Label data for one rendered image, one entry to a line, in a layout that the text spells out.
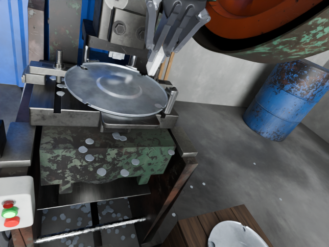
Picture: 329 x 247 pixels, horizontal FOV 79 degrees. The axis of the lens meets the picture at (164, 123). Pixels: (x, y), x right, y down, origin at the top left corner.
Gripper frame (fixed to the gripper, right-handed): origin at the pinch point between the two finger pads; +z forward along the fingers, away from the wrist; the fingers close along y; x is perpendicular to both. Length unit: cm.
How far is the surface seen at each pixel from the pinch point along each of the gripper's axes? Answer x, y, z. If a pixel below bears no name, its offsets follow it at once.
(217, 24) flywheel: 24.4, 30.2, 2.8
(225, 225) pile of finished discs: -41, 40, 45
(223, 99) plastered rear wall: 89, 170, 140
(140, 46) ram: 10.1, -0.1, 5.5
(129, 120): -10.1, -5.1, 9.7
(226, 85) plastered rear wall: 98, 164, 120
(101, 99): -2.8, -10.4, 12.3
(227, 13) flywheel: 25.9, 33.0, -0.7
